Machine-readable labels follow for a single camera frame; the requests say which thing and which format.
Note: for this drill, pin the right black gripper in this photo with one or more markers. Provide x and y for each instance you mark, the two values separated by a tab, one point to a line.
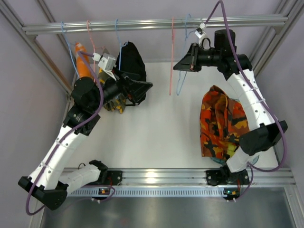
194	57

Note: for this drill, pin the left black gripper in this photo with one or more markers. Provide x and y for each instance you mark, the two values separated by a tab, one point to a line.
127	86

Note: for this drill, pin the pink wire hanger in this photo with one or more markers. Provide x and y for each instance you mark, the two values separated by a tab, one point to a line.
172	54
93	45

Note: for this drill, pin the blue hanger with camouflage trousers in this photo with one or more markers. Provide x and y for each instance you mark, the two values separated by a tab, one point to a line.
181	79

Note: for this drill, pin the orange red camouflage trousers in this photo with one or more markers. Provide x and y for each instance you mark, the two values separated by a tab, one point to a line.
222	119

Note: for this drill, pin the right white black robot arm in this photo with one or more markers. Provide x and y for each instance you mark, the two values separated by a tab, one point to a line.
265	130

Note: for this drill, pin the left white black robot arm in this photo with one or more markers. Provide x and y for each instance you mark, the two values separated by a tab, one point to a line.
47	183

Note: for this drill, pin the green yellow camouflage trousers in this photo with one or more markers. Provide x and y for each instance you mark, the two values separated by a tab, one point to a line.
113	98

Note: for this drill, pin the black trousers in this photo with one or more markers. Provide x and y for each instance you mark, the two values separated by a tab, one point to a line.
133	63

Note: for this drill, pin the blue hanger with black trousers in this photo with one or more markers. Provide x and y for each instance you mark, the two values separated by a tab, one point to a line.
120	44

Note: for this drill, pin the orange white trousers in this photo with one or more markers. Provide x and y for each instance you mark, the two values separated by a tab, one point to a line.
82	69

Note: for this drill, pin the teal transparent plastic bin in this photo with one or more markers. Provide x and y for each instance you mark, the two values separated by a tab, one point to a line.
222	161

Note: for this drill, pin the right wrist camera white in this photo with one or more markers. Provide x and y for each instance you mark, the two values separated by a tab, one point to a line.
200	32

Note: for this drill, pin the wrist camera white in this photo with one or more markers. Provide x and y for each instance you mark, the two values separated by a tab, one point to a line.
106	63
200	32

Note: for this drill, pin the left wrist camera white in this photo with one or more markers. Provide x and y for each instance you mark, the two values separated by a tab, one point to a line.
106	63

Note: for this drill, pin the aluminium hanging rail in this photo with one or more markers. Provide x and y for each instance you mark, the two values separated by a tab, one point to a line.
150	24

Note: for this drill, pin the aluminium frame right post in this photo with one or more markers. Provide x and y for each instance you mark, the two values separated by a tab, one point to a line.
273	36

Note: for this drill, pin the aluminium frame post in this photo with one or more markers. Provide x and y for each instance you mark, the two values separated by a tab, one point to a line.
11	16
273	36

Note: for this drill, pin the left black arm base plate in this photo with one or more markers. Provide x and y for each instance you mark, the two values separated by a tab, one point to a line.
110	177

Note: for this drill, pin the blue wire hanger leftmost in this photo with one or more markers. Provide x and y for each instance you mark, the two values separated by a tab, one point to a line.
73	59

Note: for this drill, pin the grey slotted cable duct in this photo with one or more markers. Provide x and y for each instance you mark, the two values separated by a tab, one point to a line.
152	192

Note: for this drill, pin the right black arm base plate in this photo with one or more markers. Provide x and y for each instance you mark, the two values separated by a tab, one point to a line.
225	177

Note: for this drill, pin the aluminium frame left post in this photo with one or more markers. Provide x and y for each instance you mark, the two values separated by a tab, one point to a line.
11	16

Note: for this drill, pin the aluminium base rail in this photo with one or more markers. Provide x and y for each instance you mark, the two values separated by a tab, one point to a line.
196	177

